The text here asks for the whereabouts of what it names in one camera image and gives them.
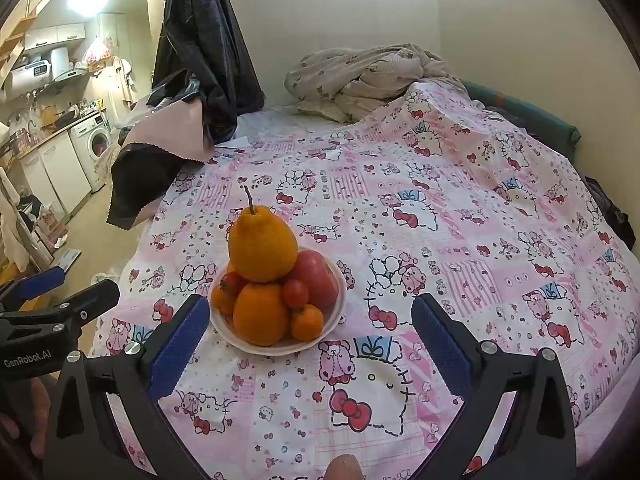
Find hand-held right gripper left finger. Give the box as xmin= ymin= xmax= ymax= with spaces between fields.
xmin=44 ymin=294 xmax=211 ymax=480

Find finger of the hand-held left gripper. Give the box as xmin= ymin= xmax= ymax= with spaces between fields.
xmin=0 ymin=266 xmax=67 ymax=311
xmin=0 ymin=280 xmax=121 ymax=352

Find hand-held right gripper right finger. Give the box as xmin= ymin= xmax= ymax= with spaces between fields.
xmin=411 ymin=292 xmax=583 ymax=480

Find small mandarin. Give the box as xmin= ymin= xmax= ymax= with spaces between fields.
xmin=211 ymin=285 xmax=237 ymax=317
xmin=290 ymin=304 xmax=325 ymax=342

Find large round orange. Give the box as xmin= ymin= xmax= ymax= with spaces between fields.
xmin=233 ymin=282 xmax=291 ymax=347

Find white plate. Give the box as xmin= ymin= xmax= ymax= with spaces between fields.
xmin=208 ymin=249 xmax=347 ymax=357

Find pear-shaped orange with stem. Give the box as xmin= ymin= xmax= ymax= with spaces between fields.
xmin=228 ymin=185 xmax=299 ymax=284

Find red apple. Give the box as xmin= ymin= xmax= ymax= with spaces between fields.
xmin=287 ymin=250 xmax=340 ymax=312

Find person's left hand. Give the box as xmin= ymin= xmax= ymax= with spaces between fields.
xmin=0 ymin=377 xmax=57 ymax=461

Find white hanging towel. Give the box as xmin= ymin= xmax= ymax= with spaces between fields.
xmin=0 ymin=165 xmax=31 ymax=271

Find white floor cabinet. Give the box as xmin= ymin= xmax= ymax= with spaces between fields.
xmin=20 ymin=132 xmax=93 ymax=216

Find pink printed blanket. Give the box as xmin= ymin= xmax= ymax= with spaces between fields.
xmin=92 ymin=82 xmax=640 ymax=480

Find white washing machine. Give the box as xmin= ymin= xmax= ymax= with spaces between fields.
xmin=70 ymin=119 xmax=113 ymax=193

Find person's bare leg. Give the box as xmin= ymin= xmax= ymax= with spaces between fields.
xmin=325 ymin=454 xmax=363 ymax=480

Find pink cloth with black backing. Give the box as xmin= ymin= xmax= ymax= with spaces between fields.
xmin=106 ymin=80 xmax=218 ymax=231

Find white water heater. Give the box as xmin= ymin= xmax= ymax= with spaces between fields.
xmin=5 ymin=57 xmax=53 ymax=98

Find range hood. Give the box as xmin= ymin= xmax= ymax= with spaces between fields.
xmin=50 ymin=47 xmax=91 ymax=85

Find hanging beige garment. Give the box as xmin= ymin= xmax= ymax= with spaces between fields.
xmin=107 ymin=57 xmax=136 ymax=111

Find dark cloth bundle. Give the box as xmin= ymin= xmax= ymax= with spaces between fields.
xmin=585 ymin=175 xmax=637 ymax=252

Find pink floral hanging cloth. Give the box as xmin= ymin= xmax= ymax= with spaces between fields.
xmin=82 ymin=37 xmax=113 ymax=71

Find grey bedsheet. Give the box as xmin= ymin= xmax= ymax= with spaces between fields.
xmin=215 ymin=106 xmax=361 ymax=161

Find green mattress edge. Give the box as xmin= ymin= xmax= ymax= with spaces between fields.
xmin=460 ymin=80 xmax=583 ymax=156

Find crumpled beige printed quilt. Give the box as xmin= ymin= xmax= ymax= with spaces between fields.
xmin=285 ymin=45 xmax=468 ymax=123

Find black plastic bag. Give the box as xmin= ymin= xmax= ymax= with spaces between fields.
xmin=151 ymin=0 xmax=266 ymax=143

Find white wall cabinets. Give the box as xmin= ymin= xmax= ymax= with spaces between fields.
xmin=25 ymin=22 xmax=86 ymax=51

